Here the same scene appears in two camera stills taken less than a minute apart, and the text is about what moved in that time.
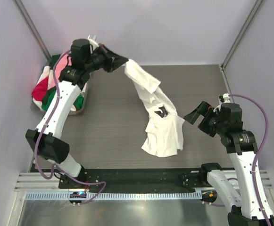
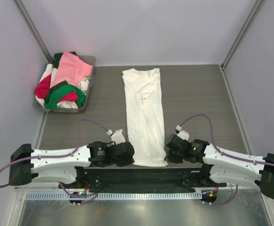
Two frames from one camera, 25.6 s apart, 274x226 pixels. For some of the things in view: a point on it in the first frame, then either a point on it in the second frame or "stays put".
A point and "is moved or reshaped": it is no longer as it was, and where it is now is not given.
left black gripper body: [101, 59] -> [120, 163]
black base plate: [134, 180] stays put
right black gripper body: [211, 123] -> [176, 157]
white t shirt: [164, 134] is moved or reshaped
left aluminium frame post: [27, 18] stays put
